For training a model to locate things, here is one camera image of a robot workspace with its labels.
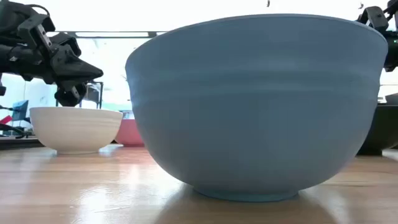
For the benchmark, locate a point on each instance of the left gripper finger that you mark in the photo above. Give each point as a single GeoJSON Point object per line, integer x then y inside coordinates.
{"type": "Point", "coordinates": [66, 96]}
{"type": "Point", "coordinates": [74, 70]}

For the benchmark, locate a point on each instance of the red object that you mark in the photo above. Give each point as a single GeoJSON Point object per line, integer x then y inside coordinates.
{"type": "Point", "coordinates": [5, 120]}

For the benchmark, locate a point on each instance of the black bowl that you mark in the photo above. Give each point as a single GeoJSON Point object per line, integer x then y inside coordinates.
{"type": "Point", "coordinates": [385, 130]}

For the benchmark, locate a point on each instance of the blue bowl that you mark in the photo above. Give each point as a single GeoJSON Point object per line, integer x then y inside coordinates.
{"type": "Point", "coordinates": [255, 109]}

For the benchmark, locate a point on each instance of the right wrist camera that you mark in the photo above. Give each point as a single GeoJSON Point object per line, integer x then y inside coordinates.
{"type": "Point", "coordinates": [373, 17]}

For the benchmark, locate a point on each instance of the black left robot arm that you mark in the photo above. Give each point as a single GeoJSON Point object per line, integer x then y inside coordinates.
{"type": "Point", "coordinates": [7, 18]}

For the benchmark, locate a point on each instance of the pink bowl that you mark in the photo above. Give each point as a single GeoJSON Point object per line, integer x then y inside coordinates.
{"type": "Point", "coordinates": [130, 133]}

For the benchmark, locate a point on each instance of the white bowl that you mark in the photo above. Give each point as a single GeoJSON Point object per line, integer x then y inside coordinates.
{"type": "Point", "coordinates": [74, 130]}

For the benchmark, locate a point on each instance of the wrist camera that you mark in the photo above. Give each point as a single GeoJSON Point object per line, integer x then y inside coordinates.
{"type": "Point", "coordinates": [31, 31]}
{"type": "Point", "coordinates": [373, 17]}

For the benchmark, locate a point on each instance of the blue chair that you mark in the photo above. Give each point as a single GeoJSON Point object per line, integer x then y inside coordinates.
{"type": "Point", "coordinates": [20, 110]}

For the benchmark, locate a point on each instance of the long ceiling light fixture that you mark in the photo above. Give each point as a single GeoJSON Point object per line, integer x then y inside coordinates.
{"type": "Point", "coordinates": [152, 34]}

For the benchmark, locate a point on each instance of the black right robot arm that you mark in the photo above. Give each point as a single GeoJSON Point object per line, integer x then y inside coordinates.
{"type": "Point", "coordinates": [392, 53]}

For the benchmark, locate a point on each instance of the black aluminium table frame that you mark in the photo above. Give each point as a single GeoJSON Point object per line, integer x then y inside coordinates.
{"type": "Point", "coordinates": [18, 143]}

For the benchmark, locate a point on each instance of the metal rack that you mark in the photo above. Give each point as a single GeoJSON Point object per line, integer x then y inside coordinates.
{"type": "Point", "coordinates": [101, 93]}

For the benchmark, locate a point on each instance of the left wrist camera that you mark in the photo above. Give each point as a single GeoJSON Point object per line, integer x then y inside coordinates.
{"type": "Point", "coordinates": [31, 31]}

